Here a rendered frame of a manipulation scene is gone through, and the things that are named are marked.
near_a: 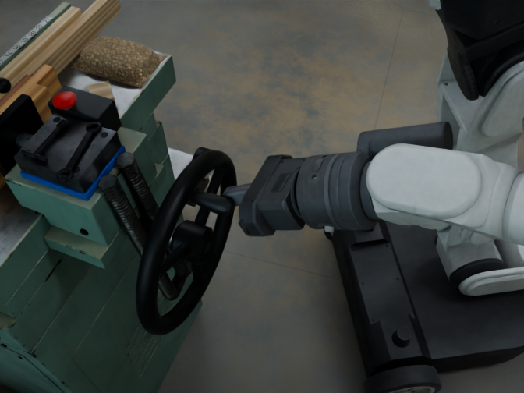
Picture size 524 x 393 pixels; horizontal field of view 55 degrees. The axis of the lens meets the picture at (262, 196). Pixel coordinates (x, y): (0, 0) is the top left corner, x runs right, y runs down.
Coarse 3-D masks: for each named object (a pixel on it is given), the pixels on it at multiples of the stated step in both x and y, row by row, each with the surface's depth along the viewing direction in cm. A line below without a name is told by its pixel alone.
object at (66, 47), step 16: (112, 0) 94; (80, 16) 89; (96, 16) 91; (112, 16) 95; (64, 32) 87; (80, 32) 88; (96, 32) 92; (48, 48) 84; (64, 48) 85; (80, 48) 89; (32, 64) 81; (48, 64) 83; (64, 64) 87; (16, 80) 79; (0, 96) 77
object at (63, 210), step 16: (128, 144) 68; (144, 144) 70; (144, 160) 71; (16, 176) 65; (144, 176) 73; (16, 192) 67; (32, 192) 65; (48, 192) 63; (96, 192) 63; (128, 192) 69; (32, 208) 69; (48, 208) 67; (64, 208) 65; (80, 208) 63; (96, 208) 63; (64, 224) 69; (80, 224) 66; (96, 224) 65; (112, 224) 68; (96, 240) 69
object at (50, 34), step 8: (72, 8) 89; (64, 16) 88; (72, 16) 88; (56, 24) 86; (64, 24) 86; (48, 32) 85; (56, 32) 85; (40, 40) 84; (48, 40) 84; (32, 48) 82; (40, 48) 83; (16, 56) 81; (24, 56) 81; (32, 56) 82; (8, 64) 80; (16, 64) 80; (24, 64) 81; (0, 72) 79; (8, 72) 79; (16, 72) 80
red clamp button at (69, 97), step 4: (64, 92) 65; (68, 92) 65; (72, 92) 65; (56, 96) 65; (60, 96) 64; (64, 96) 64; (68, 96) 64; (72, 96) 65; (52, 100) 64; (56, 100) 64; (60, 100) 64; (64, 100) 64; (68, 100) 64; (72, 100) 64; (76, 100) 65; (56, 104) 64; (60, 104) 64; (64, 104) 64; (68, 104) 64; (72, 104) 64; (60, 108) 64; (64, 108) 64
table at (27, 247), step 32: (160, 64) 88; (128, 96) 83; (160, 96) 90; (128, 128) 83; (0, 192) 71; (0, 224) 68; (32, 224) 68; (0, 256) 65; (32, 256) 69; (96, 256) 68; (0, 288) 65
